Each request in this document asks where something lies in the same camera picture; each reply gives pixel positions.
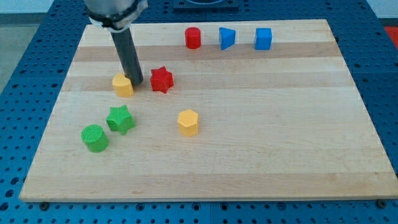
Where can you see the grey robot arm end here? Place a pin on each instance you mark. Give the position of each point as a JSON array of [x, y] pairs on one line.
[[114, 15]]

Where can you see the red star block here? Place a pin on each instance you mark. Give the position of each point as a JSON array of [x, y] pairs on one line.
[[161, 80]]

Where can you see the green star block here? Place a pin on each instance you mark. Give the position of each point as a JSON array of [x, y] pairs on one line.
[[120, 119]]

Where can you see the yellow hexagon block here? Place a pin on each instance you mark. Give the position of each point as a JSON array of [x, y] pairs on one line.
[[188, 123]]

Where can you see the wooden board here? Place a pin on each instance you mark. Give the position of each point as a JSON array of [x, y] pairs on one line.
[[281, 124]]

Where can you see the red cylinder block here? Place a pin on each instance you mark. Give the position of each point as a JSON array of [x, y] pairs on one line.
[[193, 37]]

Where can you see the yellow heart block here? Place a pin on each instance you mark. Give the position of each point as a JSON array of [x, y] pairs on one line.
[[122, 85]]

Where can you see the blue triangle block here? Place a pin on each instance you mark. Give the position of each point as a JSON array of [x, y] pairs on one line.
[[227, 37]]

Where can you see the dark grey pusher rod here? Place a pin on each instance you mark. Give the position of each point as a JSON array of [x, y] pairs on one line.
[[127, 53]]

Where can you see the blue cube block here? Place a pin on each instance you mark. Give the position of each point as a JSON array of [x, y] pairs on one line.
[[263, 39]]

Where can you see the dark mounting plate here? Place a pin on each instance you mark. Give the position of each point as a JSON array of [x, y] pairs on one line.
[[184, 5]]

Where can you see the green cylinder block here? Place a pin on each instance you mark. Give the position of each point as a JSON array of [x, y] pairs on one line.
[[94, 138]]

